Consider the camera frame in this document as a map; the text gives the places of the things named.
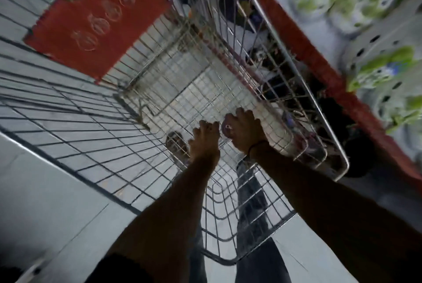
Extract person's right hand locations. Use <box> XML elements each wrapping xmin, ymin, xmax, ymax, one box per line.
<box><xmin>222</xmin><ymin>108</ymin><xmax>268</xmax><ymax>155</ymax></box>

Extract person's left hand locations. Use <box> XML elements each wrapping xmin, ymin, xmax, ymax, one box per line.
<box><xmin>188</xmin><ymin>120</ymin><xmax>221</xmax><ymax>170</ymax></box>

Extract person's left forearm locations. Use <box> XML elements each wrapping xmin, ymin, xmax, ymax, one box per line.
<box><xmin>99</xmin><ymin>158</ymin><xmax>221</xmax><ymax>283</ymax></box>

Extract person's right forearm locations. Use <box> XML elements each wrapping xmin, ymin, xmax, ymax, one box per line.
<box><xmin>249</xmin><ymin>143</ymin><xmax>422</xmax><ymax>283</ymax></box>

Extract black wristband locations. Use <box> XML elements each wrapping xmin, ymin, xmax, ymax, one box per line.
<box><xmin>247</xmin><ymin>140</ymin><xmax>271</xmax><ymax>159</ymax></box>

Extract grey shoe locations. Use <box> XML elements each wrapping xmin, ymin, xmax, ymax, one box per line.
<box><xmin>165</xmin><ymin>131</ymin><xmax>191</xmax><ymax>165</ymax></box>

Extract dark blue jeans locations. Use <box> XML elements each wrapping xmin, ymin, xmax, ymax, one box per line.
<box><xmin>189</xmin><ymin>161</ymin><xmax>292</xmax><ymax>283</ymax></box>

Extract red shelf edge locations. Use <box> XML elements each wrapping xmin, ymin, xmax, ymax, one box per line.
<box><xmin>237</xmin><ymin>0</ymin><xmax>422</xmax><ymax>189</ymax></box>

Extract red cart seat flap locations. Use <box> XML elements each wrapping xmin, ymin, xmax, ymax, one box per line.
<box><xmin>23</xmin><ymin>0</ymin><xmax>172</xmax><ymax>81</ymax></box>

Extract row of green white packs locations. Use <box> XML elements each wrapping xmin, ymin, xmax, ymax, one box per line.
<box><xmin>290</xmin><ymin>0</ymin><xmax>422</xmax><ymax>158</ymax></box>

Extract black sleeve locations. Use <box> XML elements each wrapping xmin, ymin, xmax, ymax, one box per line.
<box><xmin>85</xmin><ymin>253</ymin><xmax>155</xmax><ymax>283</ymax></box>

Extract metal wire shopping cart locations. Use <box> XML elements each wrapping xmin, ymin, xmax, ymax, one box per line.
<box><xmin>0</xmin><ymin>0</ymin><xmax>350</xmax><ymax>265</ymax></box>

